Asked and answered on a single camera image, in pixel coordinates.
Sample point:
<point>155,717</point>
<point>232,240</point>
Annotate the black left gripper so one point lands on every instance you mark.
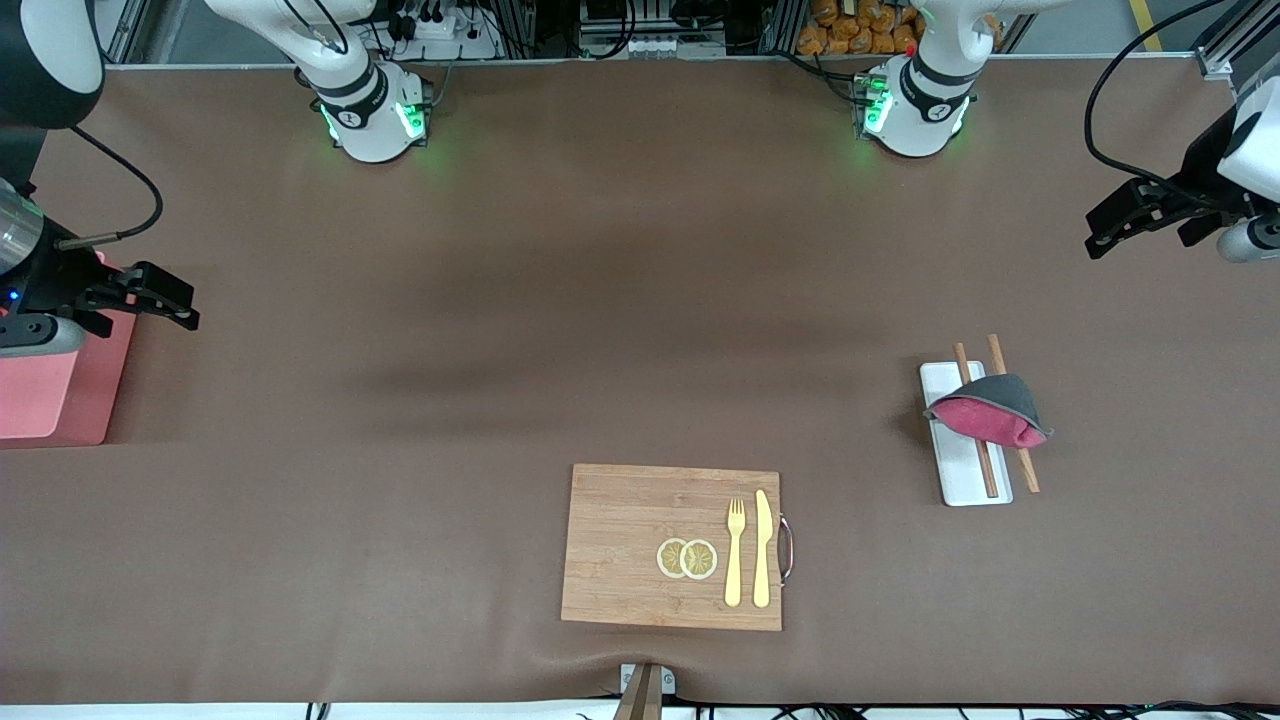
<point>1203,168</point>

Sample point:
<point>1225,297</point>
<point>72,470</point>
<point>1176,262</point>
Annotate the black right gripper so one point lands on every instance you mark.
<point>52,277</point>

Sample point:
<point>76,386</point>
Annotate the pink and grey cloth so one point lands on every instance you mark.
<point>985,415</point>

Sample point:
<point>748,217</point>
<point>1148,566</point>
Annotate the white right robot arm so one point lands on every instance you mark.
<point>370,120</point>

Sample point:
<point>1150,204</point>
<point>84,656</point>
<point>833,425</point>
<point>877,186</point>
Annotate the pink plastic bin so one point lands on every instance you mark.
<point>50,400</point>

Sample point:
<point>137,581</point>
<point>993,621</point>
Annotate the brown wooden chopstick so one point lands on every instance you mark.
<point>988,475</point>
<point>1028,472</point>

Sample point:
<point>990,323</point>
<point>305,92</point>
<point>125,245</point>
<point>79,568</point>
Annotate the white rectangular plate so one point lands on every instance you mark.
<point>960,475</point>

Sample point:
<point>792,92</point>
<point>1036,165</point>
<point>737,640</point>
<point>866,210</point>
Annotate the orange packaged goods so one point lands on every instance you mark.
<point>850,30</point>

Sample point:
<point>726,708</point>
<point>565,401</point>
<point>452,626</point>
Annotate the white power strip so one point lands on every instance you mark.
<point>450,40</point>

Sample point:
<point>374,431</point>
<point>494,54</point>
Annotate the yellow knife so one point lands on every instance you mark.
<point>762,560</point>

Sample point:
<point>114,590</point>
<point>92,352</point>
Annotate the wooden cutting board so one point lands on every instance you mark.
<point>620,540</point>

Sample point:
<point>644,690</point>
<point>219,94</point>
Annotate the yellow fork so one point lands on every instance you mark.
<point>734,570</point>

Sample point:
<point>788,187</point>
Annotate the lemon slice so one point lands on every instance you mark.
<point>700,560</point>
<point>668,558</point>

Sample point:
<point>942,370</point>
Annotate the brown bar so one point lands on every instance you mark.
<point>640,700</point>

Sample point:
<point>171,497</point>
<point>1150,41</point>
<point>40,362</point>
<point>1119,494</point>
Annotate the aluminium frame profile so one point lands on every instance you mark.
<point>1225,50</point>

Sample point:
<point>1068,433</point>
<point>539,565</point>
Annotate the grey metal table bracket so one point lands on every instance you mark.
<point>668,680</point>

